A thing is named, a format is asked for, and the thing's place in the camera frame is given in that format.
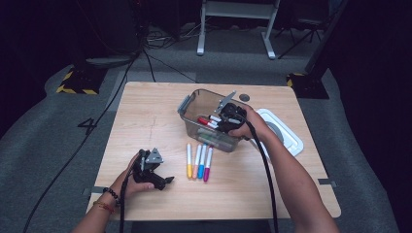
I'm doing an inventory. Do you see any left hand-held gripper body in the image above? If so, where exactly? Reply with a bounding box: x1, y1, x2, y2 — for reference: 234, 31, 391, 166
131, 148, 164, 184

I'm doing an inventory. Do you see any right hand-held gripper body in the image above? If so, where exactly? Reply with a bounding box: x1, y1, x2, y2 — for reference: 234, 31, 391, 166
215, 90, 248, 130

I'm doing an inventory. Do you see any green marker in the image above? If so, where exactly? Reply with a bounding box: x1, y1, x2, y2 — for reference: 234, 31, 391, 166
197, 135, 232, 150

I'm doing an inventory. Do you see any red marker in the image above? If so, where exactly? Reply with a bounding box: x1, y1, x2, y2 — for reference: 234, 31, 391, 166
197, 116, 219, 129

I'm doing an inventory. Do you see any yellow marker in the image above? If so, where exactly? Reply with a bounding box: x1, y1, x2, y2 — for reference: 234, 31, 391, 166
186, 143, 193, 180

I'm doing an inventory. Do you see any pink marker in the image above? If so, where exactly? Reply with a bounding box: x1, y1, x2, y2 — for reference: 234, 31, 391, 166
191, 144, 202, 180

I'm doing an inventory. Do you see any clear grey storage box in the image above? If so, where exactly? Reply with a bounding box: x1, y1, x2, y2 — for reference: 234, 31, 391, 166
177, 87, 257, 153

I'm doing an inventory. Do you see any light blue marker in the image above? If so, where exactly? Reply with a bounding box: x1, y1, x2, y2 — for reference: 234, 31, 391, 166
197, 143, 208, 180

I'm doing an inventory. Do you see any magenta marker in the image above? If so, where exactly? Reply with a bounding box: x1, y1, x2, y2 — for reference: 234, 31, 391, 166
203, 146, 215, 183

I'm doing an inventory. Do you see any person's right hand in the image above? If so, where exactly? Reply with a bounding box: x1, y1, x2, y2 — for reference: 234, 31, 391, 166
227, 104, 276, 144

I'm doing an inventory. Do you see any person's left hand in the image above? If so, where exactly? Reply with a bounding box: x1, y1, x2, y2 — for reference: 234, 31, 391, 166
110, 153, 155, 203

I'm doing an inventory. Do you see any grey tape strip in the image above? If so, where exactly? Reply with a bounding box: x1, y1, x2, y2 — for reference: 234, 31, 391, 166
318, 178, 338, 188
82, 186, 106, 195

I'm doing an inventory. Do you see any white box lid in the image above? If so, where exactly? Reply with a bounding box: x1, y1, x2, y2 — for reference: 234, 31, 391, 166
256, 108, 305, 158

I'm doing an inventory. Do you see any black yellow striped stand base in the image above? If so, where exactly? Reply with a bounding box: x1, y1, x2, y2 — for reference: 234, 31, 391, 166
286, 72, 329, 100
55, 66, 108, 96

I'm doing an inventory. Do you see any black tripod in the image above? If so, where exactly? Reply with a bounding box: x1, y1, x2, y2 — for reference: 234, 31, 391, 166
277, 17, 325, 60

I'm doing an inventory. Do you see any grey floor plate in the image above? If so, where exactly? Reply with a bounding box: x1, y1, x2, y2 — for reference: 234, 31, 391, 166
86, 56, 139, 69

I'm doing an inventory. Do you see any dark stand pole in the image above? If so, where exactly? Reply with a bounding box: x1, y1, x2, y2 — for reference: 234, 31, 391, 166
304, 0, 349, 76

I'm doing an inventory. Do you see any black bead bracelet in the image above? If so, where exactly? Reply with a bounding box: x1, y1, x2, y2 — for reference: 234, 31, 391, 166
102, 187, 121, 208

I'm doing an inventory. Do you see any left hand-held gripper cable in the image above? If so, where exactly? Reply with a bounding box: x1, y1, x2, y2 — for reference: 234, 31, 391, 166
118, 168, 130, 233

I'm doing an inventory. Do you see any red and gold bracelet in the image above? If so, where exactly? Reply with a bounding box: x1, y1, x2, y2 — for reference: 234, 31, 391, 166
92, 200, 116, 215

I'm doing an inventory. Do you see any long black floor cable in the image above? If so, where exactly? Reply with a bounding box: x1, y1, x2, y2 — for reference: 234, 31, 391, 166
22, 48, 145, 233

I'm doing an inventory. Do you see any thin black floor cable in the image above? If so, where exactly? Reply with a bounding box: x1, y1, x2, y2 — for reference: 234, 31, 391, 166
143, 49, 199, 84

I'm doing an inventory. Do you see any white desk frame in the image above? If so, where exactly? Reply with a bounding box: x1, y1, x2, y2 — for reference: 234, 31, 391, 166
196, 0, 281, 60

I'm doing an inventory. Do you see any tangle of floor cables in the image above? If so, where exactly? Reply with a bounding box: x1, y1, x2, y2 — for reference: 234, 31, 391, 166
145, 22, 202, 43

